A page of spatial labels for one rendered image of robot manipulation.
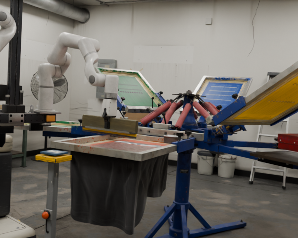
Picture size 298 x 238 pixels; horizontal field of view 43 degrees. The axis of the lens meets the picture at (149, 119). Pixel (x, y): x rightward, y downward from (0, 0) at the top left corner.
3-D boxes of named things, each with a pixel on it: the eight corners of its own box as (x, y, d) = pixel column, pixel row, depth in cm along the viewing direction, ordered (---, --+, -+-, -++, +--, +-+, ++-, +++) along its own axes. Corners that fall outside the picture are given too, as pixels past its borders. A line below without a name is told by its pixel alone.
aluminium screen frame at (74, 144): (141, 161, 189) (141, 154, 189) (50, 147, 215) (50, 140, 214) (192, 146, 260) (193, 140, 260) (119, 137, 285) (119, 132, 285)
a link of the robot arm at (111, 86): (92, 73, 216) (104, 74, 224) (92, 91, 217) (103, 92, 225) (112, 73, 208) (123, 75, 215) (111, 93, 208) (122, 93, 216)
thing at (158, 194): (134, 234, 205) (139, 157, 202) (128, 233, 206) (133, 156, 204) (167, 212, 246) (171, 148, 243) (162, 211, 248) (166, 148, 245)
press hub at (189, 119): (191, 252, 313) (204, 90, 304) (149, 242, 330) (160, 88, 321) (205, 237, 348) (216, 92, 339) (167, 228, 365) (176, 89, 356)
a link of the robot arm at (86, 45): (60, 38, 231) (78, 42, 243) (73, 67, 225) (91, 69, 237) (76, 21, 223) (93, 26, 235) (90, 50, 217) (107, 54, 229)
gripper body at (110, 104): (109, 96, 220) (108, 115, 221) (100, 96, 211) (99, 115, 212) (120, 97, 217) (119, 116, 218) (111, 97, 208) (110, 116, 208)
